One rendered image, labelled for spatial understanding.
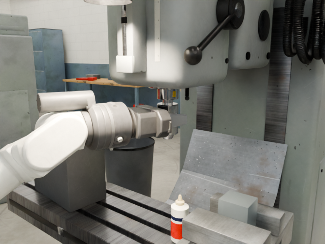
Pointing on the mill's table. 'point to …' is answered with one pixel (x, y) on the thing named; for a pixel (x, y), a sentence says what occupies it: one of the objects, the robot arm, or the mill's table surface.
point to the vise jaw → (221, 230)
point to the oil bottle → (177, 207)
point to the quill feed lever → (195, 59)
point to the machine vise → (263, 221)
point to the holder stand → (76, 180)
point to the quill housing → (174, 45)
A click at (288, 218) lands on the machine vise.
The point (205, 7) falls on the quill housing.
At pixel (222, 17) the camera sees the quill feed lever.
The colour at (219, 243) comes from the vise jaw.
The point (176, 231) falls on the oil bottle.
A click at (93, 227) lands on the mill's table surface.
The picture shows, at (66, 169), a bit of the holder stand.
